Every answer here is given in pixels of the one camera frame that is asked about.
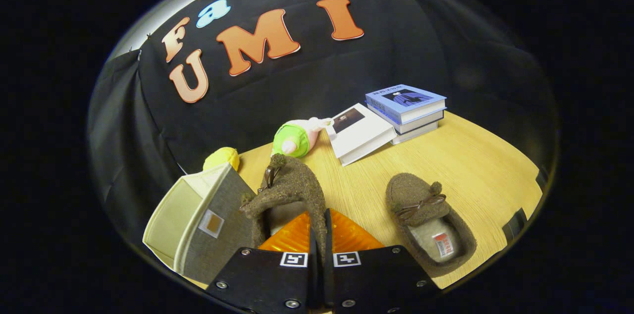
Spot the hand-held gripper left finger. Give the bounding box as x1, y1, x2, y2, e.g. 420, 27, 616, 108
205, 211, 317, 314

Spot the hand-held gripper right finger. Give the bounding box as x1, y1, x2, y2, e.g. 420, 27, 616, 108
324, 208, 441, 314

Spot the beige and grey storage box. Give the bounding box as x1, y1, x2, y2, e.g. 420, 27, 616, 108
142, 163, 258, 285

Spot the brown fuzzy slipper shoe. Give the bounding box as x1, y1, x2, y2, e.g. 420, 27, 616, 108
239, 154, 328, 255
385, 172, 477, 271

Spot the yellow plush ball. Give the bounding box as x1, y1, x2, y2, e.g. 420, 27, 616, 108
203, 147, 240, 172

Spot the green and pink plush toy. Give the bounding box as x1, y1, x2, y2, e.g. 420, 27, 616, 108
271, 117, 333, 158

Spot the white cover book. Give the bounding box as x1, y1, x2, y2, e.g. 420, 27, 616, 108
327, 103, 398, 166

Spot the pale cover book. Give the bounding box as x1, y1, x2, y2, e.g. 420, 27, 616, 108
390, 121, 439, 145

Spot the dark cover book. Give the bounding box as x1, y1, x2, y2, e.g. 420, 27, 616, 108
394, 110, 445, 135

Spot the blue cover book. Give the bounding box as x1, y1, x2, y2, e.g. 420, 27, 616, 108
365, 84, 447, 125

